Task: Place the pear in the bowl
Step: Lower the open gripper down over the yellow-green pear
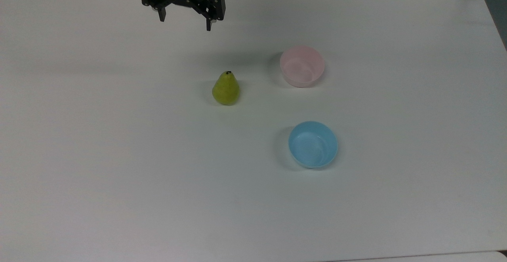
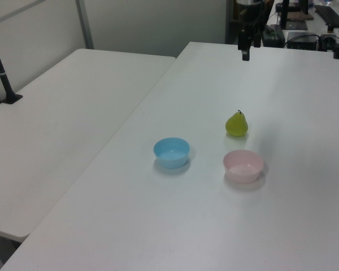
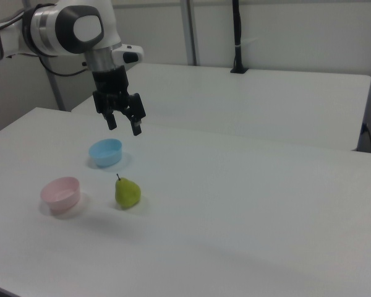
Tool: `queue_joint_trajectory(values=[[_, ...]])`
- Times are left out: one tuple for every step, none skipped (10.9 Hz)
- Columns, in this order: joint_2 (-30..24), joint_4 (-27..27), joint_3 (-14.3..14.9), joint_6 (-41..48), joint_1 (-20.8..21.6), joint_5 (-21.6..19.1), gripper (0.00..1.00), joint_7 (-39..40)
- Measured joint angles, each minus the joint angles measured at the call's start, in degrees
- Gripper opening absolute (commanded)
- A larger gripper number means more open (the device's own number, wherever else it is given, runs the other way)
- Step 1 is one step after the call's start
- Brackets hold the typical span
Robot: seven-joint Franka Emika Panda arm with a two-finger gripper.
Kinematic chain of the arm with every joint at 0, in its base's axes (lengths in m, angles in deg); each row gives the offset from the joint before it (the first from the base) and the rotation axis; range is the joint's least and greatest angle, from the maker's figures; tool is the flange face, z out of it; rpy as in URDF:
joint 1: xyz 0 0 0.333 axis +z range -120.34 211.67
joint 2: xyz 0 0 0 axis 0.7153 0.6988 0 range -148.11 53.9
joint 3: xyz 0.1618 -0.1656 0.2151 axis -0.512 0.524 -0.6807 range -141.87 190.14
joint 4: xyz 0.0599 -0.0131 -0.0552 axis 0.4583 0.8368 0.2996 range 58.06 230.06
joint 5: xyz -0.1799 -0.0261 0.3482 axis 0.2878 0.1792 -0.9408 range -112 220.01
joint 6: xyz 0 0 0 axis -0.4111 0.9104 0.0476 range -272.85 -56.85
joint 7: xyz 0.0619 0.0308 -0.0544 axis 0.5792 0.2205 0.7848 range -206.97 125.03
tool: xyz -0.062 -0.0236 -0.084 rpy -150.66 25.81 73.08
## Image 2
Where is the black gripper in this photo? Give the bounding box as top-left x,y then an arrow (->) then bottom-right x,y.
237,5 -> 266,62

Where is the green pear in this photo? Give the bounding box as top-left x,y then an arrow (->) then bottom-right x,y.
225,110 -> 249,138

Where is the pink plastic bowl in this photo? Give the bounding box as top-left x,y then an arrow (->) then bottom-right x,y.
222,149 -> 265,184

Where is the blue plastic bowl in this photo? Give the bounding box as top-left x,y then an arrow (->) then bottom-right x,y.
153,137 -> 190,169

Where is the green object on dark box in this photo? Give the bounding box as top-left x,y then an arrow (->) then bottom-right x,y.
261,24 -> 286,47

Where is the black stand with flat base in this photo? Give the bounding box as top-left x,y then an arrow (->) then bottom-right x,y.
276,0 -> 308,30

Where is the black electronics box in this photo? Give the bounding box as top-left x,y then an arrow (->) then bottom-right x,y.
286,31 -> 320,50

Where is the brown board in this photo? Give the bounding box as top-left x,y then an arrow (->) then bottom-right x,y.
286,10 -> 315,21

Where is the black keyboard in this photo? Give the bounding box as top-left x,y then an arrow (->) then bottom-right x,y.
314,4 -> 339,28

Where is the white side table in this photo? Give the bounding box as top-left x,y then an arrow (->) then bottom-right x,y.
0,48 -> 177,243

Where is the small black camera device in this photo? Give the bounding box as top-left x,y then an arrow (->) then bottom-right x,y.
319,24 -> 338,52

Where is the grey metal partition post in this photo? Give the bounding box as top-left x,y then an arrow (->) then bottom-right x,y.
75,0 -> 95,50

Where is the black camera pole with base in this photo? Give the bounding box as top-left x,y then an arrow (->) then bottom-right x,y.
0,24 -> 24,104

